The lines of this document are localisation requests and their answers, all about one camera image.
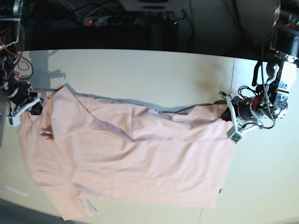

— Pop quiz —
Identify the white table sticker label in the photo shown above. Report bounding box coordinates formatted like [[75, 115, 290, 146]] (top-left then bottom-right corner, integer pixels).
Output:
[[4, 185, 28, 197]]

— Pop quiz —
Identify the pink T-shirt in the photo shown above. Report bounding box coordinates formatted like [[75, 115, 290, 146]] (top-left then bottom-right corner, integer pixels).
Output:
[[18, 87, 235, 220]]

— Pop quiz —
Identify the black power adapter box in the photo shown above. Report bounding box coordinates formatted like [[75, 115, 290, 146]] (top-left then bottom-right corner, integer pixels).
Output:
[[161, 20, 178, 51]]

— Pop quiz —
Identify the white power strip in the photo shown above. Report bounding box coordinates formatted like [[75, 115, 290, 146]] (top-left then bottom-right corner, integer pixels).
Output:
[[82, 15, 136, 27]]

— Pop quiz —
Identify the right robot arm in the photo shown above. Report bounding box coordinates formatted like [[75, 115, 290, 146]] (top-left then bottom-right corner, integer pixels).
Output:
[[0, 0, 43, 116]]

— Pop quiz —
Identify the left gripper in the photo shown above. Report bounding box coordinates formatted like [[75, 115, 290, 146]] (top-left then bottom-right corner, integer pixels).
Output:
[[213, 77, 291, 124]]

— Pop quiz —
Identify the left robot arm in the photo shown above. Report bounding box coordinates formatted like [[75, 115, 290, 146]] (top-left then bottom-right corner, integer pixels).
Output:
[[221, 0, 299, 124]]

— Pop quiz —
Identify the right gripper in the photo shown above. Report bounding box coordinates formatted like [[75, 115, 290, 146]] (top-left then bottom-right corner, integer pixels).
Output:
[[0, 79, 44, 115]]

